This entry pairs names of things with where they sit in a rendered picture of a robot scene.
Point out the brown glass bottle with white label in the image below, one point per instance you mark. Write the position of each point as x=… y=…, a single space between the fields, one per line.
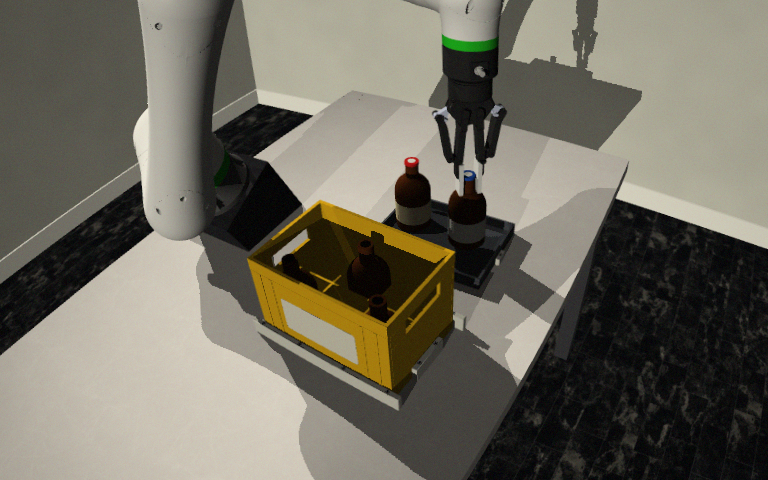
x=467 y=216

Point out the yellow wooden crate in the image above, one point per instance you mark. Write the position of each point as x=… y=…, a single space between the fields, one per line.
x=382 y=352

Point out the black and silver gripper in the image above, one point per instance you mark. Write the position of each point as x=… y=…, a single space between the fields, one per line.
x=464 y=107

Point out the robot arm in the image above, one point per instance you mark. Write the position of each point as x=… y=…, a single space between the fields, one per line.
x=182 y=47

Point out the grey flat rail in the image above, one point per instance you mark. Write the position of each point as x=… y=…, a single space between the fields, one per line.
x=347 y=375

